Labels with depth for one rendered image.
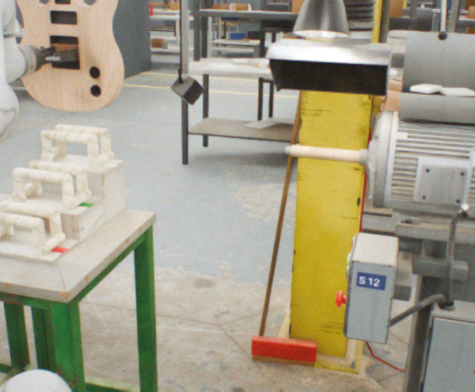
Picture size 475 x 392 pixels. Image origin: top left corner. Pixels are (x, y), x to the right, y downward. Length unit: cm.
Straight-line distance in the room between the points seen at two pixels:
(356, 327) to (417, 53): 70
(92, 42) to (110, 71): 10
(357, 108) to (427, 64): 88
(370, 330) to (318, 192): 126
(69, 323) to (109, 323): 157
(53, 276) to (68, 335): 16
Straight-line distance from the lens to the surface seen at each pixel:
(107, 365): 293
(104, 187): 196
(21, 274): 173
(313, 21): 143
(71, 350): 172
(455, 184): 149
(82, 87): 197
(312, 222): 265
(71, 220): 185
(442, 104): 151
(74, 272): 170
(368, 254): 137
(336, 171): 256
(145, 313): 218
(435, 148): 151
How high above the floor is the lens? 170
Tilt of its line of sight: 20 degrees down
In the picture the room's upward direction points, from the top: 1 degrees clockwise
